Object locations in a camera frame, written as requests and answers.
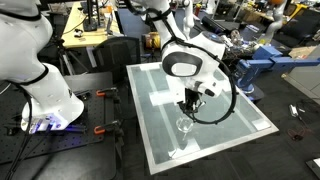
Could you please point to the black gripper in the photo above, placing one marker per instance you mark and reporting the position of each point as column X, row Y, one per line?
column 193, row 98

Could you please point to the clear plastic cup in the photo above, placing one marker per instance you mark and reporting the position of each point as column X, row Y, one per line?
column 184, row 125

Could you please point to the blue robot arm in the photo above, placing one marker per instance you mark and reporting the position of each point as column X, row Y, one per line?
column 266, row 61

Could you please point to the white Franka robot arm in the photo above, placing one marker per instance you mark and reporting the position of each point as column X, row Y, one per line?
column 186, row 50

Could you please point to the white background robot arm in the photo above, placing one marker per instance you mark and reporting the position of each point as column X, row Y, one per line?
column 188, row 16

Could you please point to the grey background robot arm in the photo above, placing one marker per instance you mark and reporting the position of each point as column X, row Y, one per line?
column 276, row 20

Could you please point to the white tape square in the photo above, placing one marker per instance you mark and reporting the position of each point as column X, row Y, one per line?
column 261, row 124
column 158, row 98
column 186, row 148

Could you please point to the yellow black device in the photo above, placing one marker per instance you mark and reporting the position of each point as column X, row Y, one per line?
column 154, row 40

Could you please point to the orange black clamp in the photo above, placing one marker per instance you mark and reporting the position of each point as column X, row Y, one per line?
column 108, row 92
column 106, row 127

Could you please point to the black cylinder tube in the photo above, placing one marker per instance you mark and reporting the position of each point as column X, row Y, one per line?
column 213, row 23

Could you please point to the black office chair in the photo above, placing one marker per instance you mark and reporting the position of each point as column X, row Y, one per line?
column 116, row 56

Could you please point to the white power adapter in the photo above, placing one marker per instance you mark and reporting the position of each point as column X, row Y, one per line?
column 293, row 110

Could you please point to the light wooden desk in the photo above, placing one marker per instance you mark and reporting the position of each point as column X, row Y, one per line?
column 83, row 36

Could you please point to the black perforated breadboard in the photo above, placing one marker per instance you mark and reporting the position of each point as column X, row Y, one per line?
column 60, row 146

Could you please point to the black stand on desk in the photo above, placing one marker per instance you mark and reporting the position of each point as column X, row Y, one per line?
column 90, row 16

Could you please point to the black camera tripod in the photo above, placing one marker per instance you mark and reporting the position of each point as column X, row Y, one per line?
column 66, row 56

